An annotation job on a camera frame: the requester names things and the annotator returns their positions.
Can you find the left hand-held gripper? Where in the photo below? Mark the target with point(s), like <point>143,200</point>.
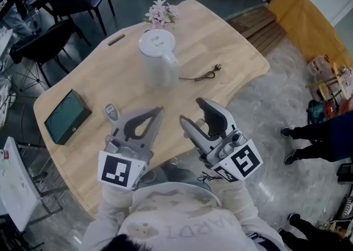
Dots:
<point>118,168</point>

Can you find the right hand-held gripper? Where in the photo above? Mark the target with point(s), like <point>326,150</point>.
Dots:
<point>242,159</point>

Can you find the white electric kettle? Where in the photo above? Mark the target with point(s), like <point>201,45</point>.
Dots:
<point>157,65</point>

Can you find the person's right forearm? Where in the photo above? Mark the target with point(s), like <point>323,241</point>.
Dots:
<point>237,197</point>

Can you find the person's left forearm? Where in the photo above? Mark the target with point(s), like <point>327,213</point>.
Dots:
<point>115,200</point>

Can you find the small grey handheld device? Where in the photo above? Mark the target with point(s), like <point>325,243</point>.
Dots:
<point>111,112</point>

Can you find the person's grey trouser legs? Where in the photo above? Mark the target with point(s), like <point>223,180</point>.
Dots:
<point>182,174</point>

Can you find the dark green box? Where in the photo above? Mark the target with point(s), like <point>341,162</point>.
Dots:
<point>66,118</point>

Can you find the person's white sweatshirt torso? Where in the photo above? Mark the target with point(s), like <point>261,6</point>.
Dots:
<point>176,216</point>

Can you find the pink artificial flowers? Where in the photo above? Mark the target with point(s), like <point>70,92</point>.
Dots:
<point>160,14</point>

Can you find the wooden pallet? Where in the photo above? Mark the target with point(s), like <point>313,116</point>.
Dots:
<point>262,32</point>

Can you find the clear plastic jug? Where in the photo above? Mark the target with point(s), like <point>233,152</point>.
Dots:
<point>320,69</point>

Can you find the wooden stool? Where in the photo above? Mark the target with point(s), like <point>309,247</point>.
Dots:
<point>336,79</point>

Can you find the white side table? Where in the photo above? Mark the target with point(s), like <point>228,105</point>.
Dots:
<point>16,186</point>

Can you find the red label plastic bottle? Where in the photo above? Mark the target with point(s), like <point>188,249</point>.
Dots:
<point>4,156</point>

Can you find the yellow board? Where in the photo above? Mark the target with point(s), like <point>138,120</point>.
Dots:
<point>306,21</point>

